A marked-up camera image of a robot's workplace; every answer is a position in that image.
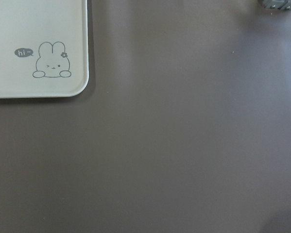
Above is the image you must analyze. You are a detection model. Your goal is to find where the cream tray with bear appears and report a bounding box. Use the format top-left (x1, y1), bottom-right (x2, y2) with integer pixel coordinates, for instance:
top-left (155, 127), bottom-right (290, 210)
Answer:
top-left (0, 0), bottom-right (89, 99)

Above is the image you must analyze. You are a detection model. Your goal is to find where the metal clamp at table edge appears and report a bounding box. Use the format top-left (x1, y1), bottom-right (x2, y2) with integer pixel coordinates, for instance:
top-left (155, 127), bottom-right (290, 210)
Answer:
top-left (258, 0), bottom-right (291, 11)

